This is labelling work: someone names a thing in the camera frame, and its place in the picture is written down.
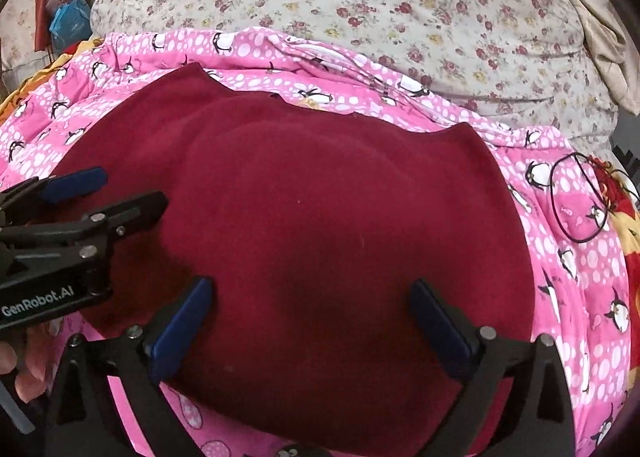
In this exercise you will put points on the floral quilt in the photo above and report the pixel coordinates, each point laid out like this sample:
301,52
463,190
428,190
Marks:
400,12

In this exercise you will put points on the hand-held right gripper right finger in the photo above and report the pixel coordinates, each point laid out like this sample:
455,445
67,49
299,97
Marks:
442,332

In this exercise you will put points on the pink penguin print blanket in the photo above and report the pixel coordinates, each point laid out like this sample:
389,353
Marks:
575,332

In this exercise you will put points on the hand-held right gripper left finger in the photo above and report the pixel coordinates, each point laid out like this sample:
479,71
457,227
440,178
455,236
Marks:
180,332

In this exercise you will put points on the maroon shirt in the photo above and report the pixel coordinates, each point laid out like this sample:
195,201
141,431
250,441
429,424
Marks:
325,212

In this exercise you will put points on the person's left hand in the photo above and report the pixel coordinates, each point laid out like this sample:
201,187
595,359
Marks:
30,362

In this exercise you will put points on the blue plastic bag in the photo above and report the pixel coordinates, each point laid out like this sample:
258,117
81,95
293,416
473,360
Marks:
70,22

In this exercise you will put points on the dark object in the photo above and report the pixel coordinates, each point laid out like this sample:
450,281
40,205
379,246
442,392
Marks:
627,154

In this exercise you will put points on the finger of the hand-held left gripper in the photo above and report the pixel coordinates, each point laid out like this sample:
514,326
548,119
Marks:
132,207
75,184

